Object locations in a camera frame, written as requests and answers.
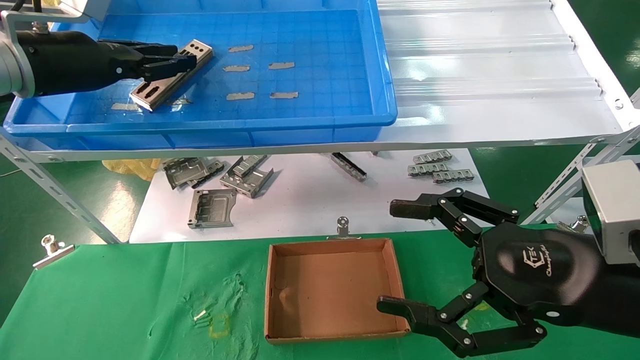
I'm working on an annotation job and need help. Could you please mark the white paper sheet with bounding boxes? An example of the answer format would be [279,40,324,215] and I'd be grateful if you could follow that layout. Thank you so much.
[129,148,491,244]

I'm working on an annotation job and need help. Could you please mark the white corrugated metal shelf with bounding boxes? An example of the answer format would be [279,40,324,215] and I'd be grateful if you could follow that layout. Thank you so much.
[0,0,640,164]

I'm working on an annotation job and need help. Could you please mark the grey stamped metal bracket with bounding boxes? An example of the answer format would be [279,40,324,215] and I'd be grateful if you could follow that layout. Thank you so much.
[163,157,211,191]
[190,159,226,190]

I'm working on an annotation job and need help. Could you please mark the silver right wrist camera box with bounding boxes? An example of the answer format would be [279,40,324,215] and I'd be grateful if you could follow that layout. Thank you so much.
[581,160,640,266]

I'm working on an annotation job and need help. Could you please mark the silver metal I/O shield plate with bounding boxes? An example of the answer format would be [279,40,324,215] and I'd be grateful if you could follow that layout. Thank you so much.
[130,39,214,112]

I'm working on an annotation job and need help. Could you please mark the yellow plastic bag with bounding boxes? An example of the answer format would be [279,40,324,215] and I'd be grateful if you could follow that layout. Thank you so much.
[102,158,162,182]

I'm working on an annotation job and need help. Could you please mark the long narrow metal rail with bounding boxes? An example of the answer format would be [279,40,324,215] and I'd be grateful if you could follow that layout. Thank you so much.
[330,152,368,182]

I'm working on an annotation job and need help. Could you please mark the flat grey metal plate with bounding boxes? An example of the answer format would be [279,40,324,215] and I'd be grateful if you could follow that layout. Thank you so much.
[187,189,237,230]

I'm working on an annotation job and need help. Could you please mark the yellow woven sack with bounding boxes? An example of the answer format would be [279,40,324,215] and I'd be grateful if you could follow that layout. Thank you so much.
[31,0,76,11]

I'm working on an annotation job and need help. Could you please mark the small notched metal strip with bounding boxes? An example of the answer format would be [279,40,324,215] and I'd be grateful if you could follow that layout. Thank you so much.
[432,169,475,184]
[413,151,453,165]
[407,162,449,177]

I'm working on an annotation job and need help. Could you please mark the shallow brown cardboard box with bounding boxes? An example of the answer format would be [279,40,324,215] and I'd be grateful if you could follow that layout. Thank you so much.
[264,237,412,346]

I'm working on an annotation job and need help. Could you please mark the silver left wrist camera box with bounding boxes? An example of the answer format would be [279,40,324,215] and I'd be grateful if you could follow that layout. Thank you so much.
[0,0,110,32]

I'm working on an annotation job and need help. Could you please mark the small folded metal bracket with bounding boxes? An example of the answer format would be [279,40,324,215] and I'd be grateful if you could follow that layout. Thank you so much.
[231,155,269,178]

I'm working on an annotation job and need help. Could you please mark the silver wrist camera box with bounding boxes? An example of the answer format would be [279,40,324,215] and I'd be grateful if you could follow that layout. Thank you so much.
[0,0,110,32]
[581,160,640,266]

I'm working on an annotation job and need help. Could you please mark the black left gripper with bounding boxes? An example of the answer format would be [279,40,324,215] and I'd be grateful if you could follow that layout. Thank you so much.
[20,31,198,97]

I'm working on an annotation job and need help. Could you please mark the large folded metal bracket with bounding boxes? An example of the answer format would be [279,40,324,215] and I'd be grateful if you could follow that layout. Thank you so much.
[220,165,275,199]

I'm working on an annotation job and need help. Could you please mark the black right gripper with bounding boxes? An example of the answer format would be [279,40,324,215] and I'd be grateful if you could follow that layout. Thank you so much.
[376,188,606,358]

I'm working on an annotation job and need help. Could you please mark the white slotted angle brace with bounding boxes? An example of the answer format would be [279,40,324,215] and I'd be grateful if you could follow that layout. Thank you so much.
[0,134,121,244]
[520,127,640,226]

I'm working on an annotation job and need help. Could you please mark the blue plastic tray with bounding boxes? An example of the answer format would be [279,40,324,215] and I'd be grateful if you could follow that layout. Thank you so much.
[4,0,399,151]

